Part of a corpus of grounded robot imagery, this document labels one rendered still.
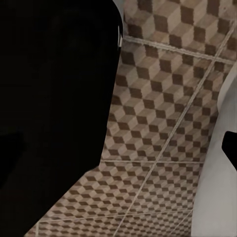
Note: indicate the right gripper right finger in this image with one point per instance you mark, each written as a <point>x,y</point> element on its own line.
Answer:
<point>229,147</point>

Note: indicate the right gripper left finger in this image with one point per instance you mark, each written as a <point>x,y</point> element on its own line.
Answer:
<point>12,147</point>

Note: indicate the bathtub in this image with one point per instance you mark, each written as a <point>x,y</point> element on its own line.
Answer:
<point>215,205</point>

